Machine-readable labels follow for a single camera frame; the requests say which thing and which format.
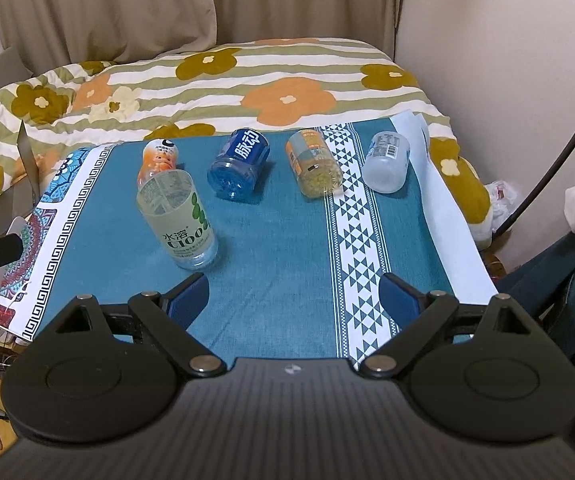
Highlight yellow plastic cup orange label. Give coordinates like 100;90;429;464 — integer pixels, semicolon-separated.
286;129;345;199

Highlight black cable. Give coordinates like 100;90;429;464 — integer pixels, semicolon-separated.
492;77;575;236

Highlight floral striped blanket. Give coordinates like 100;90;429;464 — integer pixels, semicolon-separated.
0;37;494;252

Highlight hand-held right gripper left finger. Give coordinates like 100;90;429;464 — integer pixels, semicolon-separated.
42;272;227;379

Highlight dark blue cloth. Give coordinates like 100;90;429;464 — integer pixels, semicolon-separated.
496;230;575;361

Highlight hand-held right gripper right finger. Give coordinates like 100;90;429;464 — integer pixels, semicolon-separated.
359;272;538;380

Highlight white plastic bag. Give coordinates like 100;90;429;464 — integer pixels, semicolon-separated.
485;180;521;233

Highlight clear cup with green label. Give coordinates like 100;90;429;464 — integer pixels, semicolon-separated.
136;169;219;271

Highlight pale blue sheet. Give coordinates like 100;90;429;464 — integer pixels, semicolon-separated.
390;109;501;307

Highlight blue plastic cup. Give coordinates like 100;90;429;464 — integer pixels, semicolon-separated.
207;128;271;202

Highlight clear cup with white label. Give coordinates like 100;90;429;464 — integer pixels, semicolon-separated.
361;130;411;195

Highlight teal patterned tablecloth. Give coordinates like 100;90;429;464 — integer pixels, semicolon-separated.
0;121;461;361

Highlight beige curtain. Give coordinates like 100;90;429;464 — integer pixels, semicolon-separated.
0;0;404;77

